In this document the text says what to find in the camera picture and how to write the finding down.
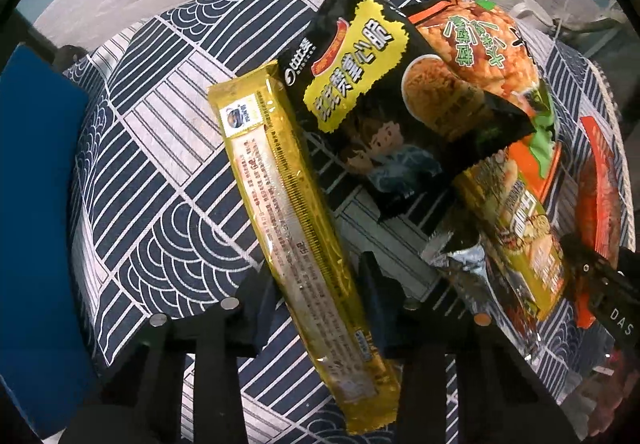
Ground blue cardboard box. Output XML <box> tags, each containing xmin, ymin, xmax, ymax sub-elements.
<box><xmin>0</xmin><ymin>42</ymin><xmax>101</xmax><ymax>425</ymax></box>

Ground yellow packet with silver end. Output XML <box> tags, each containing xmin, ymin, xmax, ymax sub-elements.
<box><xmin>420</xmin><ymin>224</ymin><xmax>546</xmax><ymax>365</ymax></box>

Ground orange rice cracker bag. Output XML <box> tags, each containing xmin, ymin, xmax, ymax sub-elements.
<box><xmin>407</xmin><ymin>0</ymin><xmax>563</xmax><ymax>205</ymax></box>

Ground dark object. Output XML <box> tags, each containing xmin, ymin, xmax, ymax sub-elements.
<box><xmin>55</xmin><ymin>44</ymin><xmax>93</xmax><ymax>72</ymax></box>

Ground long yellow biscuit packet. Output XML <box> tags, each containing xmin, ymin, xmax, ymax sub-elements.
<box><xmin>207</xmin><ymin>59</ymin><xmax>401</xmax><ymax>435</ymax></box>

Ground red snack bag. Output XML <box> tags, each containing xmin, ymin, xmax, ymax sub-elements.
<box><xmin>574</xmin><ymin>114</ymin><xmax>623</xmax><ymax>330</ymax></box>

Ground gold printed snack packet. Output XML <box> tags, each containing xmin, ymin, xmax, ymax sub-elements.
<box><xmin>450</xmin><ymin>149</ymin><xmax>571</xmax><ymax>322</ymax></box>

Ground black yellow snack bag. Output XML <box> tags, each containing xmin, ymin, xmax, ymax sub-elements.
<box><xmin>277</xmin><ymin>0</ymin><xmax>537</xmax><ymax>224</ymax></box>

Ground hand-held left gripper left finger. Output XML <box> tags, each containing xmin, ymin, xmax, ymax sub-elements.
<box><xmin>97</xmin><ymin>269</ymin><xmax>301</xmax><ymax>444</ymax></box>

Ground navy white patterned tablecloth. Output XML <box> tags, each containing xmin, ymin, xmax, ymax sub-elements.
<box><xmin>60</xmin><ymin>0</ymin><xmax>626</xmax><ymax>444</ymax></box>

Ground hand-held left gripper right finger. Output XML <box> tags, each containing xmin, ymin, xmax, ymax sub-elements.
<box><xmin>357</xmin><ymin>251</ymin><xmax>586</xmax><ymax>444</ymax></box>

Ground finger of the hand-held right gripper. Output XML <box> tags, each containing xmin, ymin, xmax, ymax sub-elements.
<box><xmin>560</xmin><ymin>232</ymin><xmax>622</xmax><ymax>286</ymax></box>

